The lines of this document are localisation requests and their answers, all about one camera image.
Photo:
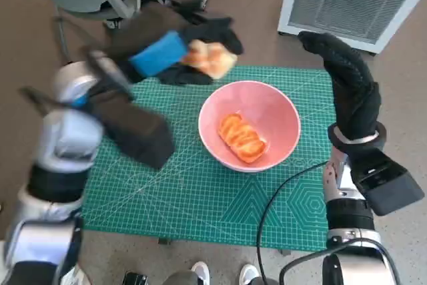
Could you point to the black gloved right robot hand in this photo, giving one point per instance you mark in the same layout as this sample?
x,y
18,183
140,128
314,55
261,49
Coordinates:
x,y
357,98

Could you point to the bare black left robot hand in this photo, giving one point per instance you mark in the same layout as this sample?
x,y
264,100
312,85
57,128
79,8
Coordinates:
x,y
156,53

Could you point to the round toy bread bun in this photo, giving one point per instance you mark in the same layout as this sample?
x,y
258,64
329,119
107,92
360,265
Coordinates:
x,y
210,59

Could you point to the pink bowl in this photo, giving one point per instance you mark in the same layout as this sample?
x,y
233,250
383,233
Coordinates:
x,y
277,115

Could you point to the orange braided toy bread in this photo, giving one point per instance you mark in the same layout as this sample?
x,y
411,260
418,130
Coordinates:
x,y
243,138

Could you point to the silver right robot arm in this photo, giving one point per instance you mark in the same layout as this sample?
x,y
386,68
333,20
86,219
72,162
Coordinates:
x,y
350,215

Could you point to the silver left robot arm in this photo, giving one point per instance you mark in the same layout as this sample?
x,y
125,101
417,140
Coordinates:
x,y
66,138

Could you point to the large white grille appliance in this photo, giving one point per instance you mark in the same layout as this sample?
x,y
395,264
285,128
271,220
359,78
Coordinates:
x,y
350,1

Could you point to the green cutting mat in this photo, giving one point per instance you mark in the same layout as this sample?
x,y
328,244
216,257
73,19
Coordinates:
x,y
187,198

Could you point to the white shoe tip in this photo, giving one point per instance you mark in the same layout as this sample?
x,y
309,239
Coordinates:
x,y
201,271
249,273

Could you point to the black glossy device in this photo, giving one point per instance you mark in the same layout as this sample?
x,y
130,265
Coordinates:
x,y
135,278

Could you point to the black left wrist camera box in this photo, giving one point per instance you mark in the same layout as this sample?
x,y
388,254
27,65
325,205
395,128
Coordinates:
x,y
140,135

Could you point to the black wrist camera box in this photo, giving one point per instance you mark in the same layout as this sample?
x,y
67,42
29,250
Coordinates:
x,y
387,185
140,135

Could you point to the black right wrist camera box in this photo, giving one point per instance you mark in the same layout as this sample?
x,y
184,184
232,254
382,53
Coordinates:
x,y
387,185

